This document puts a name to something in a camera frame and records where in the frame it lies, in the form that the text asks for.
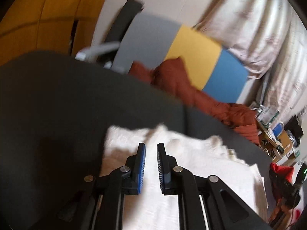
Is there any white knitted sweater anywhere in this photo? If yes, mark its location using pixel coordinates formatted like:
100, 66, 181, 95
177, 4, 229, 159
100, 125, 268, 229

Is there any red fuzzy garment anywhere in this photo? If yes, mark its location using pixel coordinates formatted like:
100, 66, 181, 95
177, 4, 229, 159
268, 162, 302, 225

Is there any grey yellow blue chair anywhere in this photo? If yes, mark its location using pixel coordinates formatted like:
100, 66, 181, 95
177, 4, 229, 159
75, 0, 248, 103

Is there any beige patterned curtain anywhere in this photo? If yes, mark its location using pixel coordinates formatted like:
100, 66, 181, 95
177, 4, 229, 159
196, 0, 306, 122

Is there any cluttered wooden desk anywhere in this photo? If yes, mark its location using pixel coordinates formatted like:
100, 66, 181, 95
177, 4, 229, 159
249, 102, 306, 166

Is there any wooden wardrobe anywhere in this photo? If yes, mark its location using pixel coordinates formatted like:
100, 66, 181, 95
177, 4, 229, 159
1, 0, 105, 64

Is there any rust quilted jacket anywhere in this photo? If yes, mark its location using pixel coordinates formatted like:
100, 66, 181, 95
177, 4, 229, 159
128, 58, 260, 145

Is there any blue round object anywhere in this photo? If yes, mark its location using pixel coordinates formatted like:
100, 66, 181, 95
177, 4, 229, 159
273, 122, 284, 138

